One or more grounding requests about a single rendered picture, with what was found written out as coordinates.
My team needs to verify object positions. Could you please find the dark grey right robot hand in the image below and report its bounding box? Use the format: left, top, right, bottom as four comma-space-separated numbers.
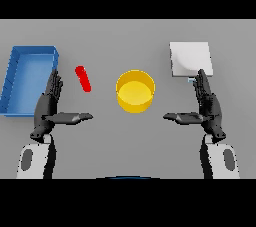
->
162, 68, 227, 144

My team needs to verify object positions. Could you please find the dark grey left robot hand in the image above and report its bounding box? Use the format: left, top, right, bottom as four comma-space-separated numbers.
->
29, 68, 94, 143

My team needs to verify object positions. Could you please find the red beaker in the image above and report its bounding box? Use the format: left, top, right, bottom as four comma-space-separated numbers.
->
74, 65, 93, 93

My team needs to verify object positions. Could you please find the pale square measuring scale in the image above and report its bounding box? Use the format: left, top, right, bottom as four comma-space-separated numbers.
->
168, 41, 214, 78

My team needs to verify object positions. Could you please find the yellow bowl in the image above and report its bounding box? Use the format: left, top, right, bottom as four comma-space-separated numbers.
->
115, 69, 156, 114

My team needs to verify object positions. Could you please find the blue tray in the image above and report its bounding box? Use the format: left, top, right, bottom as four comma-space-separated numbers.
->
0, 45, 60, 118

